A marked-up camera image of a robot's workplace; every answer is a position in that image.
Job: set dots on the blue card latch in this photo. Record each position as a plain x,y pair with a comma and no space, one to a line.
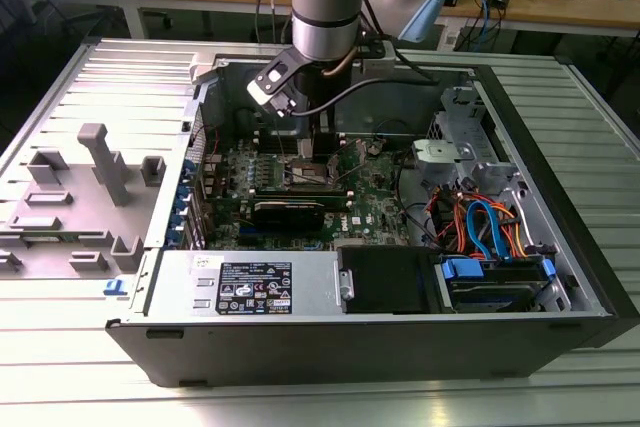
174,238
189,171
184,197
179,218

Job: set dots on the CPU socket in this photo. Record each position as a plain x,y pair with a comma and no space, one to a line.
300,174

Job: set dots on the silver green CPU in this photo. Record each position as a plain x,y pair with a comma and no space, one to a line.
305,148

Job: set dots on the black graphics card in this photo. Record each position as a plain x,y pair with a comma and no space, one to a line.
287,217

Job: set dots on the silver metal drive cage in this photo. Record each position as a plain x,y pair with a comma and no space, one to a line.
440,154

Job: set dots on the blue plastic clip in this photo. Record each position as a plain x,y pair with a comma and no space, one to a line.
114,288

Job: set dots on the green motherboard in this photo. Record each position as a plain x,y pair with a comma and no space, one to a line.
372,197

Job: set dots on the hard disk blue carrier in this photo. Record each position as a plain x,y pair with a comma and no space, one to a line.
492,292

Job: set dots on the black grey PC case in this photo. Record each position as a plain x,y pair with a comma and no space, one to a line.
350,352

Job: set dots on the small black adapter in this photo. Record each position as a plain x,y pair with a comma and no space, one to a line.
499,0

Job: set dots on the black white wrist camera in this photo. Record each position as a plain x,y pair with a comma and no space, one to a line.
275,79

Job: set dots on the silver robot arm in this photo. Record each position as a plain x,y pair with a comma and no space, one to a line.
325,22

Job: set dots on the silver power supply unit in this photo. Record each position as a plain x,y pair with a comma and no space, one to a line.
170,292

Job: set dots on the grey parts rack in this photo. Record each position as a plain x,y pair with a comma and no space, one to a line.
85,227

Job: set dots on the green RAM stick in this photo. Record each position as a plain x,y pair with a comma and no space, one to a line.
325,193

